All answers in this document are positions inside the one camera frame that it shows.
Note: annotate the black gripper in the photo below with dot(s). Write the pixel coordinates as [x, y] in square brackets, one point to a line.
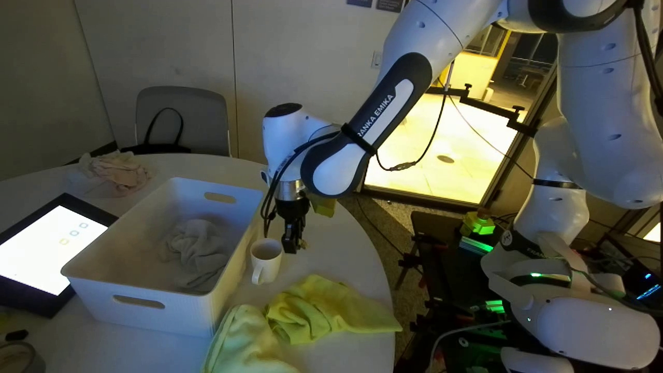
[292, 210]

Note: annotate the yellow towel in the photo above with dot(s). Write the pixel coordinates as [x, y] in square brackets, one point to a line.
[331, 308]

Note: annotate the white towel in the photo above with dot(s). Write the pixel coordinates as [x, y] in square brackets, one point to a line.
[198, 249]

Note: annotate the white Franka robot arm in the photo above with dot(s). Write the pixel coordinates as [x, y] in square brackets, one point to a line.
[414, 42]

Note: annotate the white plastic basket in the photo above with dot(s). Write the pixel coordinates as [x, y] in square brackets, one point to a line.
[151, 312]

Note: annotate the white paper cup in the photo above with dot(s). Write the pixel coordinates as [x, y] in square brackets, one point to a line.
[266, 271]

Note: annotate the grey chair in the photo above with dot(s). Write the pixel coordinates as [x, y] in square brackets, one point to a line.
[208, 117]

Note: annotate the pink cloth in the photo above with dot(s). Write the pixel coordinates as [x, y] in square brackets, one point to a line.
[120, 173]

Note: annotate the glass door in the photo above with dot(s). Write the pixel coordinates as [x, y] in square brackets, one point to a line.
[469, 153]

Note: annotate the tablet with lit screen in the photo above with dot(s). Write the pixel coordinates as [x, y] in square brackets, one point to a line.
[48, 246]

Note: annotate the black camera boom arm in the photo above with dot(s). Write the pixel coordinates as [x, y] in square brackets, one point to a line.
[514, 117]

